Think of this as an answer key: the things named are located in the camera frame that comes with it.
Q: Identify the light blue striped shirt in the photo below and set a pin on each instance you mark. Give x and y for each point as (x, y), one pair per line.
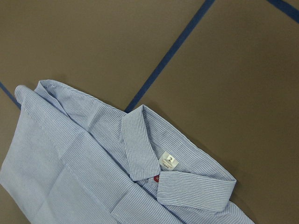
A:
(77, 160)

